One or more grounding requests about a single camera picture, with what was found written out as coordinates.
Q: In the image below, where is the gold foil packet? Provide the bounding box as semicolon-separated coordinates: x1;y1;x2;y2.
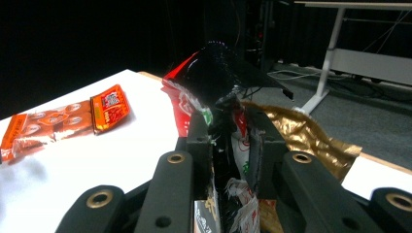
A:
241;101;363;183

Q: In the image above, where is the white metal desk frame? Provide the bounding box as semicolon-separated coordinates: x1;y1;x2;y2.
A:
292;0;412;116

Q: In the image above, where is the white cable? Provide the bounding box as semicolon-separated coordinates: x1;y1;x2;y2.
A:
266;68;328;83

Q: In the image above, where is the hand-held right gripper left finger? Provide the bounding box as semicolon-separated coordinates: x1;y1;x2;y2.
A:
186;110;215;200

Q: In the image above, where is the red and black food packet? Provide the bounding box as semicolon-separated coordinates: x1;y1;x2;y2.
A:
160;41;294;233

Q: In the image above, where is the orange snack bag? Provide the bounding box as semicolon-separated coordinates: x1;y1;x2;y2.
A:
0;83;132;163

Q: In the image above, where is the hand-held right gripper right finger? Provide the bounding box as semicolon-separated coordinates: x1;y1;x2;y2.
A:
247;109;291;199

